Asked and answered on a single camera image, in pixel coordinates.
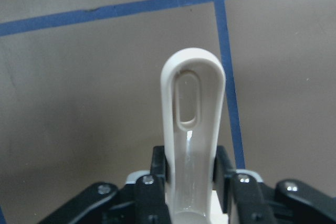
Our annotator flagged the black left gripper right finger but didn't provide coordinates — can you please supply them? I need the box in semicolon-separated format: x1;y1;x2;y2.
213;146;270;223

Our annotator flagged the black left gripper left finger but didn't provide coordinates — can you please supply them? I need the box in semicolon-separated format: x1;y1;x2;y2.
135;146;171;223

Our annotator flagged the grey plastic dustpan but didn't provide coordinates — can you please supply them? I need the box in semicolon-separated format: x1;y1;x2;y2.
161;48;226;223

